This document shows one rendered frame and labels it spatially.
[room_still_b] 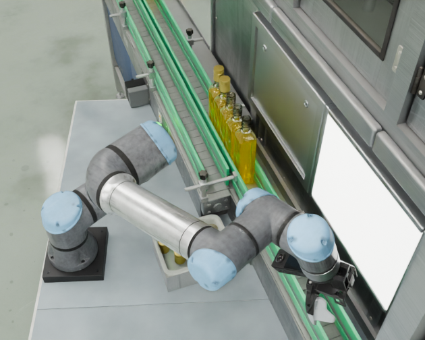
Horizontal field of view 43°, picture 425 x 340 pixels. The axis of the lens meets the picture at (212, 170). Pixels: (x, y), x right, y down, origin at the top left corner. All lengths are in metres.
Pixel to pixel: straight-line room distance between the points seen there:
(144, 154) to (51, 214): 0.45
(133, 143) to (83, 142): 0.93
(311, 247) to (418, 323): 0.38
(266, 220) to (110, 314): 0.80
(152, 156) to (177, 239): 0.30
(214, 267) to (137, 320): 0.75
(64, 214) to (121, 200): 0.48
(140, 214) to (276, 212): 0.26
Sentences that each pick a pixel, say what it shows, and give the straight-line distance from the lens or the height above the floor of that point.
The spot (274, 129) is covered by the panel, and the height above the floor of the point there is 1.01.
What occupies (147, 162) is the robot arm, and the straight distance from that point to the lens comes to 1.22.
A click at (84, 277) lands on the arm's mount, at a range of 1.72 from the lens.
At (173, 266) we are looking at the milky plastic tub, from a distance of 1.70.
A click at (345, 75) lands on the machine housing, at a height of 1.41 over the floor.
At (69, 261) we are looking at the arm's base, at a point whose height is 0.83.
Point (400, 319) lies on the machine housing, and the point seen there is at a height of 1.68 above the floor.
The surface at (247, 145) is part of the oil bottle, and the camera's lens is 1.63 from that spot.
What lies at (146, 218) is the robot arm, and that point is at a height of 1.37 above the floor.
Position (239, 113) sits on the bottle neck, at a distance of 1.63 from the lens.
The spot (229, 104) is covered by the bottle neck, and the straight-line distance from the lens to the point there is 1.68.
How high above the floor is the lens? 2.18
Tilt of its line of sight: 46 degrees down
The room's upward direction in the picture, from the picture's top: straight up
